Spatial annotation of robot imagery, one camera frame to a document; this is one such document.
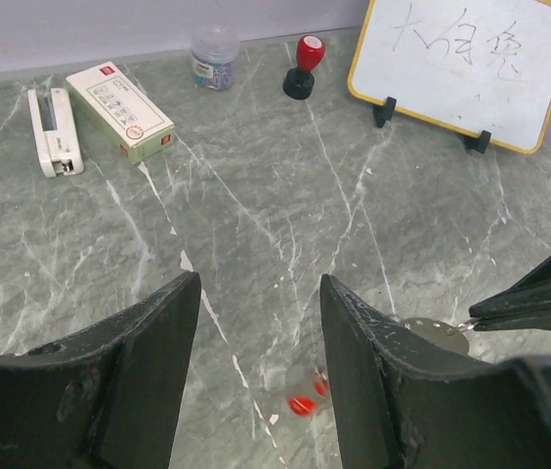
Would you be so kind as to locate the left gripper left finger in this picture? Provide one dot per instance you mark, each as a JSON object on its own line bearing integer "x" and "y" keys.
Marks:
{"x": 107, "y": 396}

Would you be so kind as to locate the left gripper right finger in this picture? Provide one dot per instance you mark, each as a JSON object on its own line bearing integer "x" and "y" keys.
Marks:
{"x": 401, "y": 401}

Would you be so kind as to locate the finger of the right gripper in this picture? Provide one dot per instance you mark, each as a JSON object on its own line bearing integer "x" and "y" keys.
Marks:
{"x": 528, "y": 300}
{"x": 541, "y": 322}

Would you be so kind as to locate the red key tag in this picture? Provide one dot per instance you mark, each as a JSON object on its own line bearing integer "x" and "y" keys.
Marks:
{"x": 308, "y": 393}

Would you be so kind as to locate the white stapler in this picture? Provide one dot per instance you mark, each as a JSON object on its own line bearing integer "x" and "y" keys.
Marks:
{"x": 58, "y": 149}

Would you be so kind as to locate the white staples box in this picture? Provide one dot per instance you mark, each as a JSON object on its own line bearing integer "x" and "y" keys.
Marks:
{"x": 134, "y": 124}

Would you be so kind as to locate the red black stamp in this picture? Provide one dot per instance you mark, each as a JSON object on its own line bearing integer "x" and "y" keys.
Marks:
{"x": 299, "y": 81}

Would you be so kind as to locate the clear paperclip jar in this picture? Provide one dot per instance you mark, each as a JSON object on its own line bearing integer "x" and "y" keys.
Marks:
{"x": 214, "y": 53}

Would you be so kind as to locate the small whiteboard wood frame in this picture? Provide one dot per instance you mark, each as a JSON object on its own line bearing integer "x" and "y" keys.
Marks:
{"x": 466, "y": 65}

